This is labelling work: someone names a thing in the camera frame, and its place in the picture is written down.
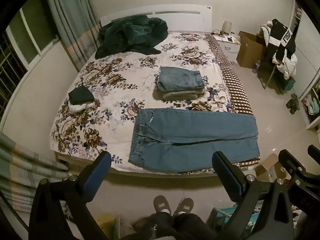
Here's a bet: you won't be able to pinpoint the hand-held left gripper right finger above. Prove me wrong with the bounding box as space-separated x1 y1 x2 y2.
212 151 294 240

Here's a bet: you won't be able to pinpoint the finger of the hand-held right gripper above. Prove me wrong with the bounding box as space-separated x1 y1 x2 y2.
278 149 320 189
307 145 320 160

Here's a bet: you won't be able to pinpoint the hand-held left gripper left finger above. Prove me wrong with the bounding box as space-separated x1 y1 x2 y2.
29 151 112 240

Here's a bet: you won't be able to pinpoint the blue denim pants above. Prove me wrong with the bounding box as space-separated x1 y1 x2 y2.
128 108 259 173

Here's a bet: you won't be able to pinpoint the small open cardboard box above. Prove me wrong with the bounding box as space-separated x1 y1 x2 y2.
255 153 287 183

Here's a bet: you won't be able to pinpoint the teal and white rack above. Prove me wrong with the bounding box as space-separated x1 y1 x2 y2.
207 204 261 240

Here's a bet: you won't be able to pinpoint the yellow box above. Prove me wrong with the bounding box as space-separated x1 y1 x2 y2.
93 213 118 240

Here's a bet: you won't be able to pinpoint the pair of dark slippers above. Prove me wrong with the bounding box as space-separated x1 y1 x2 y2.
286 93 300 115

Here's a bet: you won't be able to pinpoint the person's grey right slipper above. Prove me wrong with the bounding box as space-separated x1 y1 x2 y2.
172 196 195 217

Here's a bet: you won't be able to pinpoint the person's grey slipper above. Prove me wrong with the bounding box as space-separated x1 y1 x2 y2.
153 195 172 216
172 196 195 217

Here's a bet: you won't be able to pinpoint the folded white cloth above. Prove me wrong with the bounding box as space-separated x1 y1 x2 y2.
68 100 97 114

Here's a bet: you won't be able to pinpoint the person's grey left slipper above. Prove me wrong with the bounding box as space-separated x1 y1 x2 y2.
153 195 172 216

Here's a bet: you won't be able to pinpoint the person's legs in black trousers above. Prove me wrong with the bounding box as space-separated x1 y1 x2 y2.
120 212 225 240

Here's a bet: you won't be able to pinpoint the green striped curtain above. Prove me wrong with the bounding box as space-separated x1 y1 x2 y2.
0 132 73 214
44 0 102 72

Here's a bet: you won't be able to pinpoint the folded black cloth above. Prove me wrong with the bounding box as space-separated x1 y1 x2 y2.
68 87 96 105

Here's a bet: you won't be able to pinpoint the brown checkered bed sheet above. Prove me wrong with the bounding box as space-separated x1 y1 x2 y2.
205 33 261 174

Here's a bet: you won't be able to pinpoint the folded grey fleece cloth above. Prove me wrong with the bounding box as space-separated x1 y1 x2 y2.
161 88 206 102

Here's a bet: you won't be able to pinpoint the floral bed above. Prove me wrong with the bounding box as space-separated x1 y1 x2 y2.
49 31 237 173

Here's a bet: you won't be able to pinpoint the folded blue jeans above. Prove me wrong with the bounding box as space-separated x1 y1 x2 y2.
157 66 206 92

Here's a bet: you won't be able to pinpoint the large brown cardboard box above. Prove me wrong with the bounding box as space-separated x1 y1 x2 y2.
236 31 267 69

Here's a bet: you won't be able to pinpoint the black and white jacket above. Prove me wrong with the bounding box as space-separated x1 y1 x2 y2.
265 19 297 63

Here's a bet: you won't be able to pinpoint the white nightstand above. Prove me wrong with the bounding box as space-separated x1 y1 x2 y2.
212 31 242 64

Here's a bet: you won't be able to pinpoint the dark green fleece blanket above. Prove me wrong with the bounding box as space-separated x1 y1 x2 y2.
95 15 169 59

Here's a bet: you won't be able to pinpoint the white table lamp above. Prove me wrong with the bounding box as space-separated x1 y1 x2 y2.
222 21 233 35

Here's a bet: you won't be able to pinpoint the window with metal bars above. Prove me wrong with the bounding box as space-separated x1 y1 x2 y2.
0 7 61 122

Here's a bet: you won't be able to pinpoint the white bed headboard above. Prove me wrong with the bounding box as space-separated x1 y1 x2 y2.
100 4 213 33

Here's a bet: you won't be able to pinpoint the metal frame chair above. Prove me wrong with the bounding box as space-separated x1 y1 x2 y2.
257 26 297 96

